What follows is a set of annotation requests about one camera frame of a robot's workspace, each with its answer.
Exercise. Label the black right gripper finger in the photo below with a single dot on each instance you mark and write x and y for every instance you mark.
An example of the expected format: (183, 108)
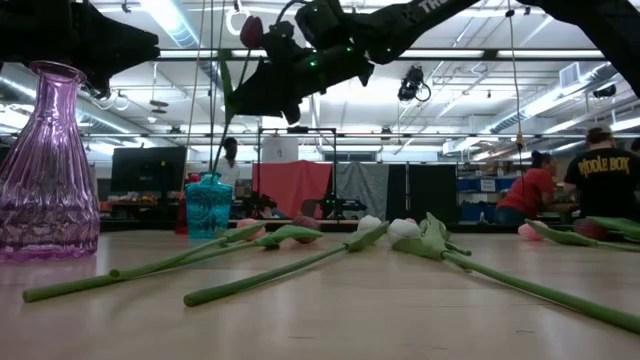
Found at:
(257, 95)

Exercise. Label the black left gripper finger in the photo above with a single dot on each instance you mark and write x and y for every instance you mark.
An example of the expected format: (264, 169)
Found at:
(117, 61)

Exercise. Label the blue glass vase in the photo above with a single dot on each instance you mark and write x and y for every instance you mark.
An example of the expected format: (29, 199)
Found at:
(209, 207)

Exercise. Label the white artificial tulip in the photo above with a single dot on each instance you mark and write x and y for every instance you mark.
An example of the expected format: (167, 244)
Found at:
(402, 230)
(250, 285)

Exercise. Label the black background robot arm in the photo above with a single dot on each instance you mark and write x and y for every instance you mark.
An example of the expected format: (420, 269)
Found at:
(342, 205)
(260, 205)

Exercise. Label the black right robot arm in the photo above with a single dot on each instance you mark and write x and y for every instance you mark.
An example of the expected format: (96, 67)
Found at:
(500, 15)

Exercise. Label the purple ribbed glass vase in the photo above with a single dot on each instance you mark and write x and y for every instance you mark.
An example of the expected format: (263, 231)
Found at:
(47, 175)

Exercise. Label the red glass vase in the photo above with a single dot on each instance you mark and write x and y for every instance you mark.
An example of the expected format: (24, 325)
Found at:
(180, 217)

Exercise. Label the white cylinder tank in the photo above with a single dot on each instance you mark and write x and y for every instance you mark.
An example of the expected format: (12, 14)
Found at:
(280, 150)

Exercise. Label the person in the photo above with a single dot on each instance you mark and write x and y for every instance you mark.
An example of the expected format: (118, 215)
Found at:
(229, 167)
(605, 180)
(527, 192)

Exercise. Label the red hanging cloth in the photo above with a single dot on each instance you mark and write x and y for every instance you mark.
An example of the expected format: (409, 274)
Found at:
(292, 187)

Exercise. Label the black computer monitor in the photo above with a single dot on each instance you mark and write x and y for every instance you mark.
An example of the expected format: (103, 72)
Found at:
(147, 167)

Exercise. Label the grey hanging cloth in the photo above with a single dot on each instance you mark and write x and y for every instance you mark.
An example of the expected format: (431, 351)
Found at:
(362, 182)

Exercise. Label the black hanging cloth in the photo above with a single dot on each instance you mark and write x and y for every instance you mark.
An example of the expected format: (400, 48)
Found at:
(425, 192)

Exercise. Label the blue storage bins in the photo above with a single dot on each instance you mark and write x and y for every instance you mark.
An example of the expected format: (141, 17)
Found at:
(475, 186)

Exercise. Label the white ceiling air vent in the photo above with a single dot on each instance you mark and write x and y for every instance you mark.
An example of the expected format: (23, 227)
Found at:
(569, 75)

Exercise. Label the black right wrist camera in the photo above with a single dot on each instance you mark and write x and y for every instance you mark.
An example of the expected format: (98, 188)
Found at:
(322, 22)

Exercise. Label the black metal stand frame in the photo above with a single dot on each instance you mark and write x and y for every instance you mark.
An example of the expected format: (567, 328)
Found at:
(259, 165)

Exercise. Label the black hanging camera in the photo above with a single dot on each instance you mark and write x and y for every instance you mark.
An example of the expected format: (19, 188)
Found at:
(411, 82)

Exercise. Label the black aluminium table frame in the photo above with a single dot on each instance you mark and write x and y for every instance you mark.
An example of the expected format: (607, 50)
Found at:
(150, 226)

